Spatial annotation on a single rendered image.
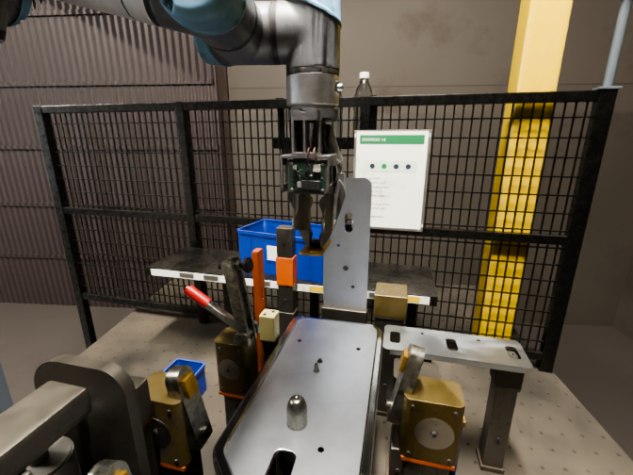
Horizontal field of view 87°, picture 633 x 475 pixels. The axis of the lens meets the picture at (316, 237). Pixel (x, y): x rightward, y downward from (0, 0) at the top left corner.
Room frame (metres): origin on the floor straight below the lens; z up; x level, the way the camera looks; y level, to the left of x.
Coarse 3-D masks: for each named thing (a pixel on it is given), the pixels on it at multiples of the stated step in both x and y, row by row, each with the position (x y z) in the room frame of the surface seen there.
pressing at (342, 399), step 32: (320, 320) 0.73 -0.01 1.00; (288, 352) 0.60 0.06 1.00; (320, 352) 0.60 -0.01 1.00; (352, 352) 0.60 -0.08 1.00; (256, 384) 0.51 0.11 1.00; (288, 384) 0.51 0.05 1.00; (320, 384) 0.51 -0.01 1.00; (352, 384) 0.51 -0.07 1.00; (256, 416) 0.44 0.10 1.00; (320, 416) 0.44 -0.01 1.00; (352, 416) 0.44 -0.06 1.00; (224, 448) 0.38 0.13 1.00; (256, 448) 0.38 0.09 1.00; (288, 448) 0.38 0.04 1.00; (352, 448) 0.38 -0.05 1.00
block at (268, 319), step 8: (264, 312) 0.66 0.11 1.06; (272, 312) 0.65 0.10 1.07; (264, 320) 0.64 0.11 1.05; (272, 320) 0.63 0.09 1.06; (264, 328) 0.64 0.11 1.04; (272, 328) 0.63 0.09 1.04; (264, 336) 0.64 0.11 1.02; (272, 336) 0.63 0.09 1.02; (264, 344) 0.64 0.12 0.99; (272, 344) 0.64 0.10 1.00; (264, 352) 0.64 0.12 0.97; (264, 360) 0.64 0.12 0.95
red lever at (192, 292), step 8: (192, 288) 0.60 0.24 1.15; (192, 296) 0.59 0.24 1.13; (200, 296) 0.60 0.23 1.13; (200, 304) 0.59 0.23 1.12; (208, 304) 0.59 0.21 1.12; (216, 304) 0.60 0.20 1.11; (216, 312) 0.59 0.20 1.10; (224, 312) 0.59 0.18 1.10; (224, 320) 0.58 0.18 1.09; (232, 320) 0.58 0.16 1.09; (248, 328) 0.58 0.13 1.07
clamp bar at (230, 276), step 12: (228, 264) 0.57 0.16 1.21; (240, 264) 0.58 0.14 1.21; (252, 264) 0.58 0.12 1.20; (228, 276) 0.57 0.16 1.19; (240, 276) 0.59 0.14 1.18; (228, 288) 0.57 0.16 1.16; (240, 288) 0.59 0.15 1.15; (240, 300) 0.56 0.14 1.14; (240, 312) 0.56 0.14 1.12; (240, 324) 0.56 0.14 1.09; (252, 324) 0.59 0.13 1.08
